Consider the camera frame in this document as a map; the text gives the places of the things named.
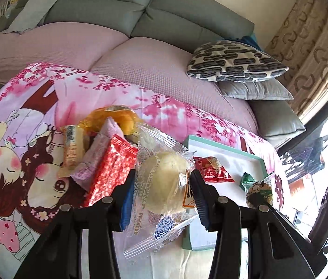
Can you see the clear steamed bun packet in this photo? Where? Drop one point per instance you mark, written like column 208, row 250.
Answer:
column 164, row 177

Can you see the grey pillow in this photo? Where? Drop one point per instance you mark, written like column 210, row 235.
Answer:
column 257, row 90

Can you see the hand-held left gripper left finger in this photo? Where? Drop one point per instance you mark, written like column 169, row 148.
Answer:
column 126, row 206

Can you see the dark window frame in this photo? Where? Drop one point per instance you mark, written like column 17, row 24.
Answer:
column 320, row 116

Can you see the red patterned snack packet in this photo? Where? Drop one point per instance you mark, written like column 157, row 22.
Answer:
column 108, row 168

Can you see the cartoon cookie packet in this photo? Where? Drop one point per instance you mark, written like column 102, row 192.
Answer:
column 264, row 190

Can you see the pale grey cloth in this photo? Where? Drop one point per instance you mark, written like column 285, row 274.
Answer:
column 33, row 11

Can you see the pale printed cushion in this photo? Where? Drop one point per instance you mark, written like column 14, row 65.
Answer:
column 5, row 10

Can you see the black metal rack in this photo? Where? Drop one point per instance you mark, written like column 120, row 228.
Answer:
column 297, row 157

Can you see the teal-edged white tray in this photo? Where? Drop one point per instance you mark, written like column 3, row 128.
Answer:
column 227, row 154

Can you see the pink printed blanket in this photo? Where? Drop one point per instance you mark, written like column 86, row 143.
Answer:
column 36, row 93

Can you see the blue cloth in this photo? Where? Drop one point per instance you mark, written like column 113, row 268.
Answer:
column 251, row 39

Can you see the red cartoon snack packet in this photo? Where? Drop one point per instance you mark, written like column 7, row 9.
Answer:
column 213, row 168

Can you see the small green snack packet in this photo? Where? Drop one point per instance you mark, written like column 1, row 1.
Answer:
column 248, row 181

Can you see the orange bread packet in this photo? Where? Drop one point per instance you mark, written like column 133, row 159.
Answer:
column 117, row 119

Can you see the pink snack packet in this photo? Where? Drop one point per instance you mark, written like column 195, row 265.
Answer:
column 94, row 157

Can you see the beige patterned curtain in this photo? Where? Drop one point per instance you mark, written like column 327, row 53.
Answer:
column 312, row 49

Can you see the pale yellow cake packet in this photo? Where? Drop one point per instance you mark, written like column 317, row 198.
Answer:
column 72, row 151

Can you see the pink sofa cover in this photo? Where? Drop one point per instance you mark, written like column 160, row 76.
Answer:
column 152, row 64

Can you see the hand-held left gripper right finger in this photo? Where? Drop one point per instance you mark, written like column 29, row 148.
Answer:
column 204, row 218

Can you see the terracotta pot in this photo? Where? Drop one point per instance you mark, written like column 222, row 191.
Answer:
column 299, row 187

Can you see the black-and-white patterned pillow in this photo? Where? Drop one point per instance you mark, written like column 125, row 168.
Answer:
column 233, row 61

